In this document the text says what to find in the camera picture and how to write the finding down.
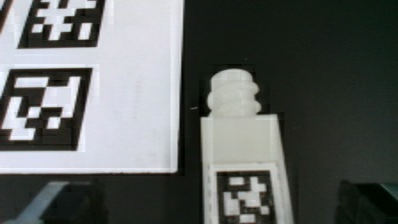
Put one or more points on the white sheet with AprilTags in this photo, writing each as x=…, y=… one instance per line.
x=89, y=86

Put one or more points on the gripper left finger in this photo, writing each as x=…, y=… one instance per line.
x=66, y=204

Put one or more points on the white table leg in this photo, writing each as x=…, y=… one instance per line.
x=245, y=192

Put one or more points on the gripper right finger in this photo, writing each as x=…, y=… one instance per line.
x=366, y=203

